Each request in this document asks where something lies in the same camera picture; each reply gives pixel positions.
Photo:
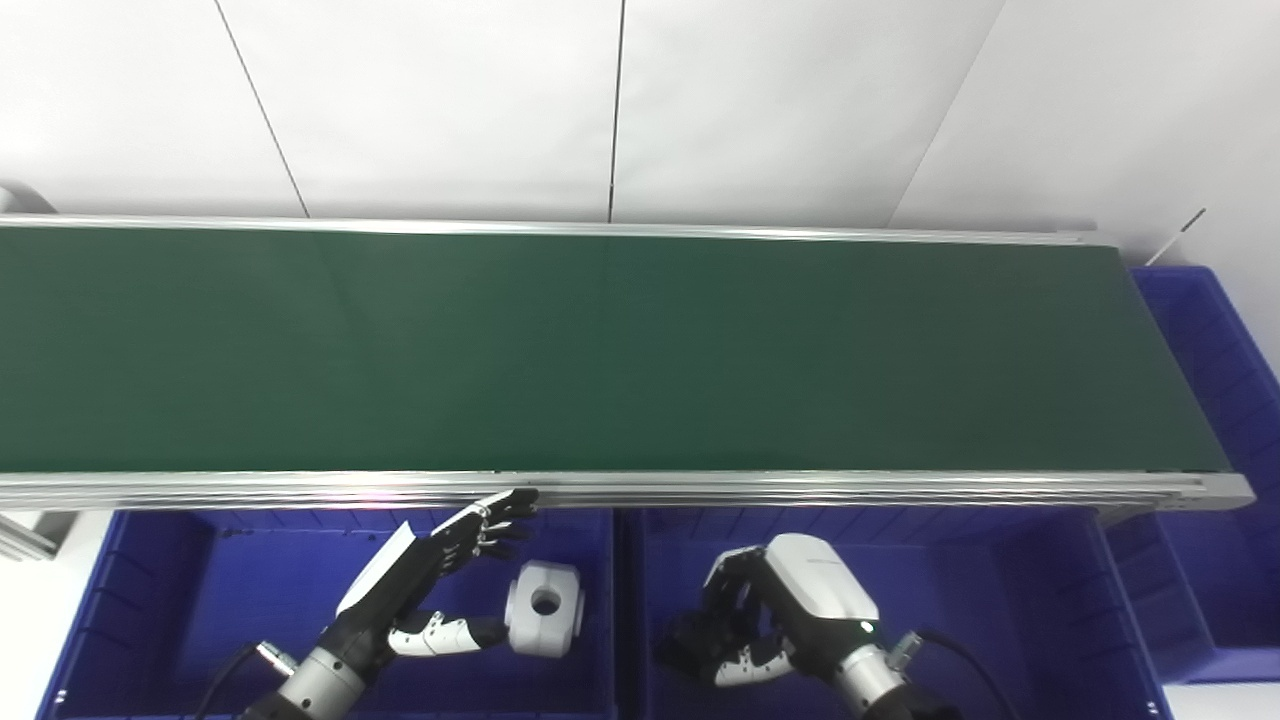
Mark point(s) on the white block part with hole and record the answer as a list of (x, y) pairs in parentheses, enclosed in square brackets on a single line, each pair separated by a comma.
[(545, 605)]

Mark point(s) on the thin white rod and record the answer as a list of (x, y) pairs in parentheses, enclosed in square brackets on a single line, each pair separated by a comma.
[(1175, 237)]

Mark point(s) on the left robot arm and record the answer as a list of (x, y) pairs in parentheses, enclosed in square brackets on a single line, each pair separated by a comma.
[(315, 685)]

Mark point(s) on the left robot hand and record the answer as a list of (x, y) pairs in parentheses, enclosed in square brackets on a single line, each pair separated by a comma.
[(400, 590)]

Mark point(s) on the blue plastic bin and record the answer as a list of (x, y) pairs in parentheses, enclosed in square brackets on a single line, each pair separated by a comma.
[(1210, 380), (1000, 600), (200, 600)]

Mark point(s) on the green conveyor belt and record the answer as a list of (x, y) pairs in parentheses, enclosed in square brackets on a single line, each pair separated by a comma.
[(640, 350), (700, 488)]

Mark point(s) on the aluminium conveyor leg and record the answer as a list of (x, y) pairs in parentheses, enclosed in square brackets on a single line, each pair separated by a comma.
[(30, 533)]

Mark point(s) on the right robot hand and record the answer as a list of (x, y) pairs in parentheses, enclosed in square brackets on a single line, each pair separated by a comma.
[(815, 590)]

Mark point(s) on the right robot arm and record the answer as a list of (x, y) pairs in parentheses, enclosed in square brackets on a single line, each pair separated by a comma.
[(885, 690)]

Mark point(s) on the grey conveyor motor housing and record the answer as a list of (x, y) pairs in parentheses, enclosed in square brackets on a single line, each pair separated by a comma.
[(20, 200)]

